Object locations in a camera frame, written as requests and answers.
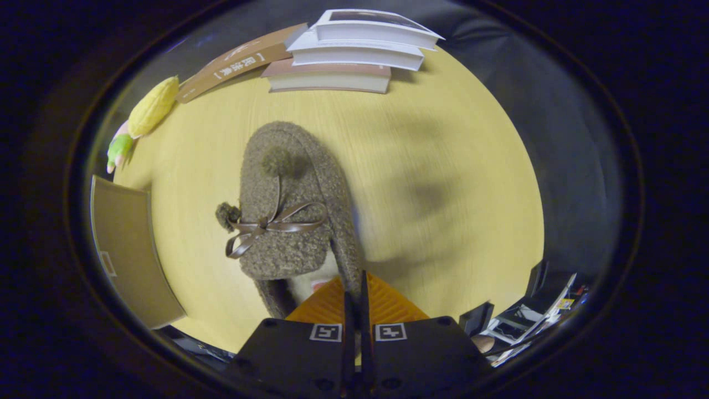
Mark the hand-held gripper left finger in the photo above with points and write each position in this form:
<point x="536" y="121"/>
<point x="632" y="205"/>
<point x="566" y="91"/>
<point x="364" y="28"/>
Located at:
<point x="299" y="360"/>

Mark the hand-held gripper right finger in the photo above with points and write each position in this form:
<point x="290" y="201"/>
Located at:
<point x="426" y="360"/>

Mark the brown fuzzy shoe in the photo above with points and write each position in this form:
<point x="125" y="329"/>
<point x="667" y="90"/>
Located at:
<point x="288" y="244"/>

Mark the brown storage box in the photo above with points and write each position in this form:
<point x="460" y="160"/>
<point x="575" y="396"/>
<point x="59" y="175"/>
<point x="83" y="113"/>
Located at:
<point x="133" y="260"/>

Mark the small black box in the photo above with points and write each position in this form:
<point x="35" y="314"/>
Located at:
<point x="476" y="318"/>

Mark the pile of papers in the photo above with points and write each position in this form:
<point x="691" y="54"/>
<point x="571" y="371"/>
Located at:
<point x="532" y="321"/>

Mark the yellow corn toy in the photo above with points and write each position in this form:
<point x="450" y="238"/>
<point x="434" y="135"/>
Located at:
<point x="152" y="105"/>

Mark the brown book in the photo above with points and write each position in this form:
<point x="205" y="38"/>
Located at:
<point x="238" y="61"/>

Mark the plain white book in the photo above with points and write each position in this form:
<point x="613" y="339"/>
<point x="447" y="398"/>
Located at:
<point x="354" y="55"/>

